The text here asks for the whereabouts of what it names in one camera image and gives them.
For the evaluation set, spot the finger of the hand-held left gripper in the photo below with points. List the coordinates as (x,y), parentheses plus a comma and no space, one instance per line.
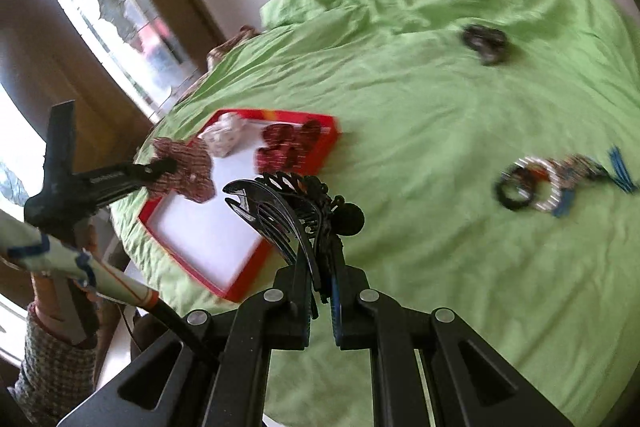
(120,179)

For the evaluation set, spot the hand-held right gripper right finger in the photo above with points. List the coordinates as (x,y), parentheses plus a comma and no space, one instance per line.
(337,307)

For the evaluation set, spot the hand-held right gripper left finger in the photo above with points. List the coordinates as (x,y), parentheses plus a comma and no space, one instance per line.
(290,307)

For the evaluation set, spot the dark red patterned scrunchie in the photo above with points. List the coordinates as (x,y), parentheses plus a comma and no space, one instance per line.
(187,167)

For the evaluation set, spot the black hair claw clip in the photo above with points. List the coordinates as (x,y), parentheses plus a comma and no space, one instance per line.
(280,212)

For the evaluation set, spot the red box with white inside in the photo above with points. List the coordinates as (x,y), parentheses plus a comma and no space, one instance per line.
(210,227)

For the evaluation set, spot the person's left forearm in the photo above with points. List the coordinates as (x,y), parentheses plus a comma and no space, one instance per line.
(50,372)

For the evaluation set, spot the person's left hand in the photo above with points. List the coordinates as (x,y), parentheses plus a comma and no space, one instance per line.
(47,297)

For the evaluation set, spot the white patterned scrunchie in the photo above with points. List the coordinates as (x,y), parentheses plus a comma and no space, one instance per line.
(225,134)

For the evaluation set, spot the dark red bangles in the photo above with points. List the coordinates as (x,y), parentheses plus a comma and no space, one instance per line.
(285,147)

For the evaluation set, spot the brown patterned cloth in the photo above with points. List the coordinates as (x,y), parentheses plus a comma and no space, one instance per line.
(231,43)

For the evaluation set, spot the green bed sheet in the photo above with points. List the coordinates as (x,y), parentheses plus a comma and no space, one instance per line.
(425,117)

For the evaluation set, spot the dark grey scrunchie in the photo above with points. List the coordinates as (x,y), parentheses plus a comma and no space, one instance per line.
(482,41)

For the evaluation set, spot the blue hair pins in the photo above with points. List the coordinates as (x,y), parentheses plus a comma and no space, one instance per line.
(620,169)

